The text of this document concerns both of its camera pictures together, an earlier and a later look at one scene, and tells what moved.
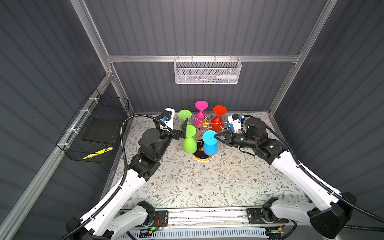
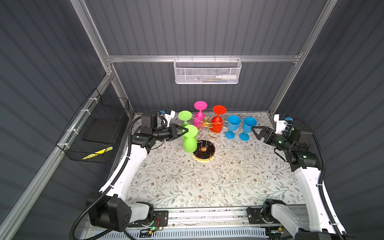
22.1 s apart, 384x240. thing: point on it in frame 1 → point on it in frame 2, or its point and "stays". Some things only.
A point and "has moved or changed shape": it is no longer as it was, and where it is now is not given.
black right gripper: x=228 y=134 → x=264 y=130
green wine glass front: x=190 y=145 stays
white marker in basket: x=227 y=77 stays
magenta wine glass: x=199 y=116 stays
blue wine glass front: x=210 y=143 has moved or changed shape
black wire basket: x=93 y=132 stays
